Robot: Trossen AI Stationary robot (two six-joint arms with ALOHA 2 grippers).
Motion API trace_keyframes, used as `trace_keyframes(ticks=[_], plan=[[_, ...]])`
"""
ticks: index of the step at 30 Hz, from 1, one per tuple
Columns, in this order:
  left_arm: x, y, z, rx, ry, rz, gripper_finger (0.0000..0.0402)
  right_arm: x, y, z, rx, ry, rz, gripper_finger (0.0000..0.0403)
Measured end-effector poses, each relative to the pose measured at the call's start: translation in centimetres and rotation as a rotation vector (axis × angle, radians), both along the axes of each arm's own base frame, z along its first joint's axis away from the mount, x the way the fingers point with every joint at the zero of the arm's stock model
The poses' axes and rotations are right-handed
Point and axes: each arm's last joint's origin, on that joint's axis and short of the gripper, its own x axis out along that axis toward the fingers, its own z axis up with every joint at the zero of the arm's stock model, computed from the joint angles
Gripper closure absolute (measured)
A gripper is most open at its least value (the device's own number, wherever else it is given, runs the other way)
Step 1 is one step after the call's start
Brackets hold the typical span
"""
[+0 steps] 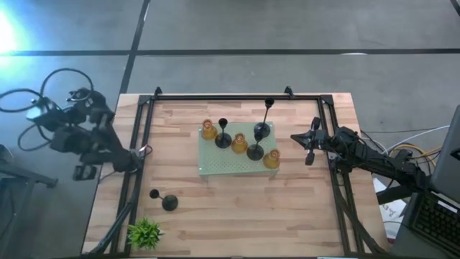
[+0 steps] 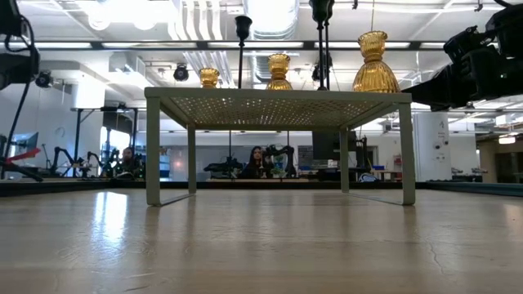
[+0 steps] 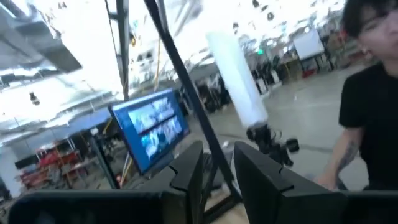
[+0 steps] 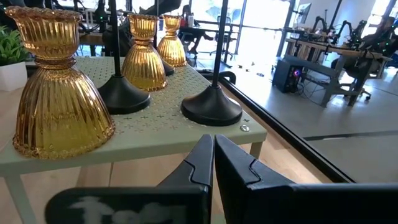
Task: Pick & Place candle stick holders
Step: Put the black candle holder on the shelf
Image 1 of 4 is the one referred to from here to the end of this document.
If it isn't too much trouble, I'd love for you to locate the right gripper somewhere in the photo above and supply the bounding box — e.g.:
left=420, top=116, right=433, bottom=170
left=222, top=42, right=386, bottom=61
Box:
left=290, top=117, right=334, bottom=167

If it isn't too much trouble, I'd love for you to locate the amber glass candle holder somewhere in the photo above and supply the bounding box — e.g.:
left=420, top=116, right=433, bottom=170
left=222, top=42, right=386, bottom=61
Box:
left=231, top=132, right=249, bottom=155
left=262, top=148, right=282, bottom=170
left=200, top=119, right=219, bottom=141

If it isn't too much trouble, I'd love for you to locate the tall black candlestick holder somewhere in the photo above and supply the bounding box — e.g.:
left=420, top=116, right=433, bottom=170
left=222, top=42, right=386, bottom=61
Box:
left=253, top=97, right=276, bottom=139
left=149, top=188, right=180, bottom=212

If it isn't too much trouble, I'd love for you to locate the short black candlestick holder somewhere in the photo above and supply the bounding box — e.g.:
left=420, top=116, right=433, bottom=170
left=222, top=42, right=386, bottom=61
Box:
left=214, top=117, right=233, bottom=150
left=246, top=132, right=265, bottom=162

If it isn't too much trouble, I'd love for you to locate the black metal stand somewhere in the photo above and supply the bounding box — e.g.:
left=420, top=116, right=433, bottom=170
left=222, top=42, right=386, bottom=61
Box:
left=0, top=158, right=59, bottom=253

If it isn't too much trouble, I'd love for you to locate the green perforated metal shelf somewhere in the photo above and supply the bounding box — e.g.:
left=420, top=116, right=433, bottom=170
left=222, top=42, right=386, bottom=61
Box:
left=198, top=121, right=280, bottom=181

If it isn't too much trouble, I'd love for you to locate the black metal bar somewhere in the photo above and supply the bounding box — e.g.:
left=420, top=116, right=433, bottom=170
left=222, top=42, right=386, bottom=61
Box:
left=375, top=185, right=414, bottom=205

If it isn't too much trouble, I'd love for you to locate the white paper sheet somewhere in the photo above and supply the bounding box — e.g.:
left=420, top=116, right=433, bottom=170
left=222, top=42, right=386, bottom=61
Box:
left=372, top=178, right=408, bottom=244

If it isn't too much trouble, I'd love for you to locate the small green artificial plant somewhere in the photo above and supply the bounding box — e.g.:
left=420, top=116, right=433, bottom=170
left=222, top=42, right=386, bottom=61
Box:
left=126, top=217, right=165, bottom=252

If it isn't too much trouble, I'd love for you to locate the grey laptop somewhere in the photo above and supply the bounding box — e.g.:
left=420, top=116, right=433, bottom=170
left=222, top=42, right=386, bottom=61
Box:
left=409, top=104, right=460, bottom=256

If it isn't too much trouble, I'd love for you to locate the laptop keyboard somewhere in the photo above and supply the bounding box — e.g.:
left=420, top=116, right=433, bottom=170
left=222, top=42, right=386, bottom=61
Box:
left=390, top=185, right=460, bottom=259

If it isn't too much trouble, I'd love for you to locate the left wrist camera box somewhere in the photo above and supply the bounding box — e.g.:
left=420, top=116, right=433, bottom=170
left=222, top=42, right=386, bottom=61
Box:
left=73, top=164, right=98, bottom=182

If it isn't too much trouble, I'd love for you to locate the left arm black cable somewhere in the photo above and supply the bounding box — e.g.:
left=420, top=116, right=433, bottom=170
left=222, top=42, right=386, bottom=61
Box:
left=0, top=67, right=95, bottom=152

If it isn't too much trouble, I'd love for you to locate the black aluminium frame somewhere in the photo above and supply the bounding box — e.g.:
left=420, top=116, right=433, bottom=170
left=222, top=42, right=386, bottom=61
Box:
left=86, top=86, right=391, bottom=257

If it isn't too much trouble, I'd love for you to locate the thin black floor cable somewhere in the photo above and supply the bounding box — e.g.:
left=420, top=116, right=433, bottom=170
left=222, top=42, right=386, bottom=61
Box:
left=359, top=127, right=450, bottom=135

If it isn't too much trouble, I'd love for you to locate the white cable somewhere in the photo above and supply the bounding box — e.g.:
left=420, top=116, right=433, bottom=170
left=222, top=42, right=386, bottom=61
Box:
left=362, top=124, right=450, bottom=155

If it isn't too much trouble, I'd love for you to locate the yellow cable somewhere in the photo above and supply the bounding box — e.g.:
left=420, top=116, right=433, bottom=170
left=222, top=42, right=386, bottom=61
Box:
left=390, top=143, right=443, bottom=170

